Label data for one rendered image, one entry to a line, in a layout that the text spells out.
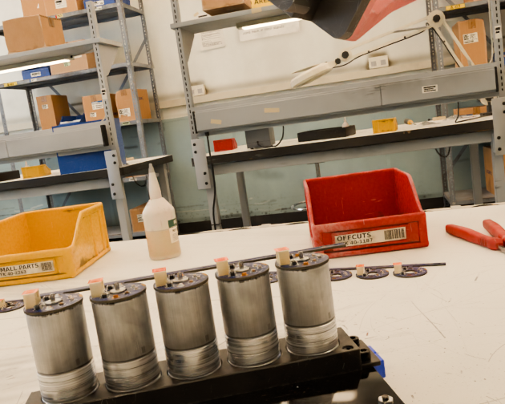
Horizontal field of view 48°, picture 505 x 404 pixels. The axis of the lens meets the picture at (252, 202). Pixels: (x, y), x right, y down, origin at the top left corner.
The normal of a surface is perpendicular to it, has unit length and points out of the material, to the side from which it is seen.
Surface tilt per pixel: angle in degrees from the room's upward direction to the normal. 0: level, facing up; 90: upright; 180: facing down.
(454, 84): 90
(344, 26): 83
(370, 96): 90
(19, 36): 90
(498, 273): 0
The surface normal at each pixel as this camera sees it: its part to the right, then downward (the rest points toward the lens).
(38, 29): -0.25, 0.13
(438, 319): -0.14, -0.98
